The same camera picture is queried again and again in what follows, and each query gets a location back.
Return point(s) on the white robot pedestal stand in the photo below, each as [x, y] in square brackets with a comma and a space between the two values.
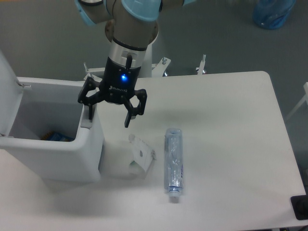
[148, 69]

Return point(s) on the white push-button trash can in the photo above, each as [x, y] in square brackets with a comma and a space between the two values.
[44, 126]

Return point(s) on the blue yellow trash in bin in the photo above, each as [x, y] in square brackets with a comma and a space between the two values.
[56, 136]

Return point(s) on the blue plastic bag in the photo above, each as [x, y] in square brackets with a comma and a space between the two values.
[272, 14]

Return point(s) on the crushed clear plastic bottle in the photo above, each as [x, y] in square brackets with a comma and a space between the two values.
[173, 164]

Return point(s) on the white frame at right edge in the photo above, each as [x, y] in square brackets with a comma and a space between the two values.
[302, 101]

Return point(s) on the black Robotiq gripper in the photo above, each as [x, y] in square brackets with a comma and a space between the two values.
[119, 84]

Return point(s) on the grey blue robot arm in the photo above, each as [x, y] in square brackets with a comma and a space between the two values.
[134, 24]

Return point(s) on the crumpled white paper carton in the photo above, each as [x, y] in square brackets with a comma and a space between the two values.
[142, 156]

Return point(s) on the black device at table edge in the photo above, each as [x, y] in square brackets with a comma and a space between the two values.
[300, 206]

